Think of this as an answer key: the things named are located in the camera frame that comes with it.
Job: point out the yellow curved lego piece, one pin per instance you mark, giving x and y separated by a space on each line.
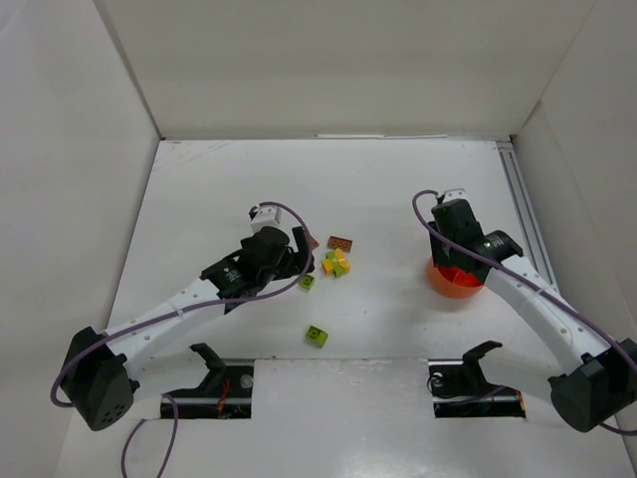
340 262

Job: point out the brown upside-down lego plate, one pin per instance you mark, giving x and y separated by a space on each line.
343 244

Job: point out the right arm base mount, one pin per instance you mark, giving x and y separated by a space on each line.
459 388

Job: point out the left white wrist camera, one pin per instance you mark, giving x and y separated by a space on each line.
264 216

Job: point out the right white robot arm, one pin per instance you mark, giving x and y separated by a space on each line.
597 376

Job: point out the aluminium rail on right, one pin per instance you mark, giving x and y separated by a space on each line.
534 244

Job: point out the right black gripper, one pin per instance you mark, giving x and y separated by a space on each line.
449 256

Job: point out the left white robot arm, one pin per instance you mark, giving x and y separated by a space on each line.
104 374

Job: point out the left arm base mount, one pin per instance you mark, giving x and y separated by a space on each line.
222 392

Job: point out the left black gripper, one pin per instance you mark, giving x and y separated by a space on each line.
297 254

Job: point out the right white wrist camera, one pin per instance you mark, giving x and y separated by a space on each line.
452 194

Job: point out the lime green long lego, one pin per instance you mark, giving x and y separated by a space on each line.
328 256

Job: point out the lime green lego near front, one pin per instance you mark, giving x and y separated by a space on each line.
316 336

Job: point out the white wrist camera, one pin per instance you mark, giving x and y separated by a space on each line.
264 216
452 194

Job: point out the lime green square lego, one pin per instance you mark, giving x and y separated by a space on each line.
307 281

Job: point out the orange round divided container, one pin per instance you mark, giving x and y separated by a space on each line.
452 282

